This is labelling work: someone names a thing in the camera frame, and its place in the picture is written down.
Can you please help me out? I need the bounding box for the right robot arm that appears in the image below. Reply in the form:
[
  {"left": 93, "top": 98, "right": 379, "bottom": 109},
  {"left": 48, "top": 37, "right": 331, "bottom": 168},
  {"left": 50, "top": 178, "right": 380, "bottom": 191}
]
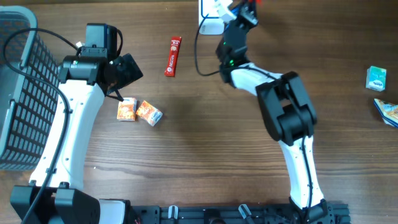
[{"left": 214, "top": 1, "right": 328, "bottom": 223}]

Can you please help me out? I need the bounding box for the right black cable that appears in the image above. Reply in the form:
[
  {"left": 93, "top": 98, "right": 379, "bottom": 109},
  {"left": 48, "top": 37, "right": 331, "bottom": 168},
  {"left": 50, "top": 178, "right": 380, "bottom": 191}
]
[{"left": 193, "top": 14, "right": 314, "bottom": 224}]

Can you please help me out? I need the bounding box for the black cable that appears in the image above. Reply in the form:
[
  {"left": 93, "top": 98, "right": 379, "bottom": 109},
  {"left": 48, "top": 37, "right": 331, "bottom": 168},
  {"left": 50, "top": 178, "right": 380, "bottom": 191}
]
[
  {"left": 193, "top": 14, "right": 314, "bottom": 224},
  {"left": 2, "top": 26, "right": 125, "bottom": 224}
]

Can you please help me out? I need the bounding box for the small orange snack packet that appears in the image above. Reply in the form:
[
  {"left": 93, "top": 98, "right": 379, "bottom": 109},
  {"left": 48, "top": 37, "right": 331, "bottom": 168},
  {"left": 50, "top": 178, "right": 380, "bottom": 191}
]
[{"left": 136, "top": 101, "right": 163, "bottom": 126}]

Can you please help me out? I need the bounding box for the orange juice carton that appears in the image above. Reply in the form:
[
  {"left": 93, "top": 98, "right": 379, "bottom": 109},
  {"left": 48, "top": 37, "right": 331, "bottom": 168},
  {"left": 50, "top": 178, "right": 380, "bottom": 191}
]
[{"left": 117, "top": 98, "right": 137, "bottom": 121}]

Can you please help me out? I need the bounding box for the grey plastic shopping basket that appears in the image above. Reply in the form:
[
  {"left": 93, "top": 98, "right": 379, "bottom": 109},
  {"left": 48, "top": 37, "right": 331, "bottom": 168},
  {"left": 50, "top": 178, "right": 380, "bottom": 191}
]
[{"left": 1, "top": 6, "right": 58, "bottom": 170}]

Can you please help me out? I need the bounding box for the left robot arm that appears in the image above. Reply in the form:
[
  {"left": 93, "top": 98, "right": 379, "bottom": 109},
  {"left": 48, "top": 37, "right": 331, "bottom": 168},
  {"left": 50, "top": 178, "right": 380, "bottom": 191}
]
[{"left": 1, "top": 23, "right": 142, "bottom": 223}]

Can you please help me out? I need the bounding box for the red coffee stick sachet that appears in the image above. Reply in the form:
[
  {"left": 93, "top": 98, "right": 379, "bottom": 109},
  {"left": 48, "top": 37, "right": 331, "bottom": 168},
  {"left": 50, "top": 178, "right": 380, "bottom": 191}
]
[{"left": 164, "top": 36, "right": 182, "bottom": 77}]

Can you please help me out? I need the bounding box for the white barcode scanner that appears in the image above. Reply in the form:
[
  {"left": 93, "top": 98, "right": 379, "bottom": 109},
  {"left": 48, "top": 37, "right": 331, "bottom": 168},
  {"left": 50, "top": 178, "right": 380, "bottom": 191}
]
[{"left": 198, "top": 0, "right": 224, "bottom": 35}]

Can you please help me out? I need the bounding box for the left black cable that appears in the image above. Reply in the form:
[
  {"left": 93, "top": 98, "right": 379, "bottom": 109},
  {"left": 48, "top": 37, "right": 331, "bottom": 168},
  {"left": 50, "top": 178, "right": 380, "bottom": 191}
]
[{"left": 2, "top": 26, "right": 125, "bottom": 224}]

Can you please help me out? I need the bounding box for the red crinkled snack packet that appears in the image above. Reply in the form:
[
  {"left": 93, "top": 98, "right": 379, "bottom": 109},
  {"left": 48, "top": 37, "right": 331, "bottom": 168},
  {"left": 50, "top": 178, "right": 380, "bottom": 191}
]
[{"left": 247, "top": 0, "right": 262, "bottom": 6}]

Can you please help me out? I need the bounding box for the teal white small box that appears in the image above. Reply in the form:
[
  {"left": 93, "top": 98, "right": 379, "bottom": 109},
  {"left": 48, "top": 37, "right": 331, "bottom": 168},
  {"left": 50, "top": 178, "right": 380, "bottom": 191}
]
[{"left": 366, "top": 66, "right": 387, "bottom": 91}]

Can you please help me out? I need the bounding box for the yellow snack bag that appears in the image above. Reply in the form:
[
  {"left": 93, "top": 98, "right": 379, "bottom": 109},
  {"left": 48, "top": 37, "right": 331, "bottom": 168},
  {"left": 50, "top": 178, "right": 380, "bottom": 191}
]
[{"left": 374, "top": 98, "right": 397, "bottom": 128}]

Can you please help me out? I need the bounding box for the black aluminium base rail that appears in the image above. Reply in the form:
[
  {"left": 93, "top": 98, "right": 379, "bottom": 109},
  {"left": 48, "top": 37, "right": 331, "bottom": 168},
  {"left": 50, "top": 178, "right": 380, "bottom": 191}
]
[{"left": 132, "top": 203, "right": 351, "bottom": 224}]

